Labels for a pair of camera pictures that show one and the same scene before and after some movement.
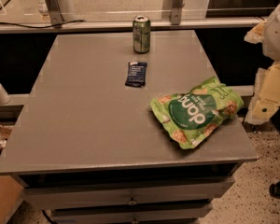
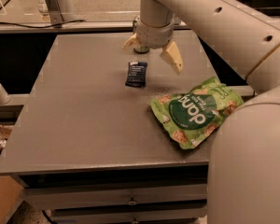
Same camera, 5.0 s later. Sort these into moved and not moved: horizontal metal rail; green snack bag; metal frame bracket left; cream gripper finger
Moved: cream gripper finger
Not moved: metal frame bracket left; horizontal metal rail; green snack bag
